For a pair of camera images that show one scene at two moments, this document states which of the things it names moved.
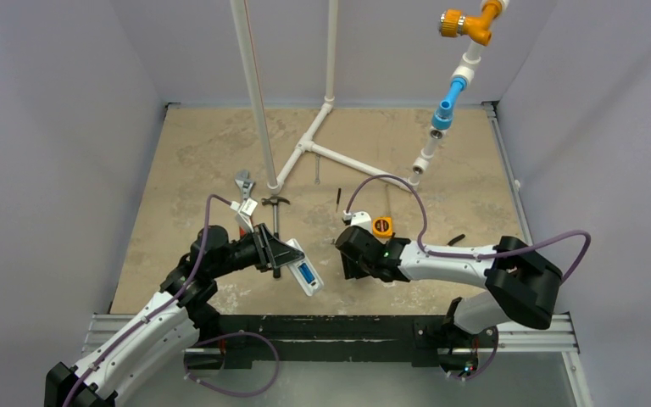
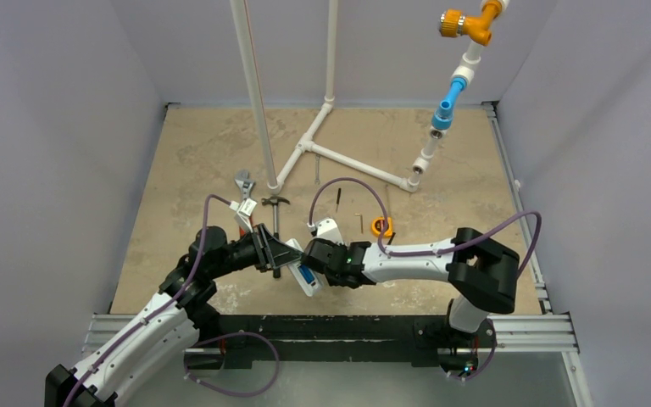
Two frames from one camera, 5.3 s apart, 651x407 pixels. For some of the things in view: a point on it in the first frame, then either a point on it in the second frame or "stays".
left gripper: x=269 y=250 stays
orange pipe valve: x=453 y=23 stays
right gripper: x=351 y=247 → x=311 y=256
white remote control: x=306 y=273 stays
